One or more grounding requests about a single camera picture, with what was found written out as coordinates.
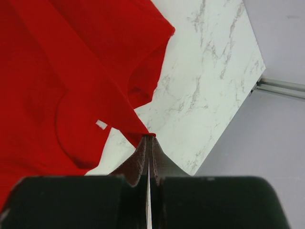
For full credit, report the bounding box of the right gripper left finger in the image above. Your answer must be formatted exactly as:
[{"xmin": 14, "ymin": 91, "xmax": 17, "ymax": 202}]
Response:
[{"xmin": 110, "ymin": 136, "xmax": 149, "ymax": 229}]

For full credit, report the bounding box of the red t shirt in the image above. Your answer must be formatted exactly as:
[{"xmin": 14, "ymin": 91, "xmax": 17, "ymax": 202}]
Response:
[{"xmin": 0, "ymin": 0, "xmax": 175, "ymax": 205}]

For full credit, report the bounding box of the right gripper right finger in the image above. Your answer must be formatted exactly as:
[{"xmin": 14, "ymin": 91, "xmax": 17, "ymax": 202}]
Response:
[{"xmin": 149, "ymin": 136, "xmax": 190, "ymax": 229}]

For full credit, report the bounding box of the aluminium rail frame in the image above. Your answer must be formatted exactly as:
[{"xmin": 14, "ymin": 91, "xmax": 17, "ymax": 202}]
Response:
[{"xmin": 250, "ymin": 77, "xmax": 305, "ymax": 100}]

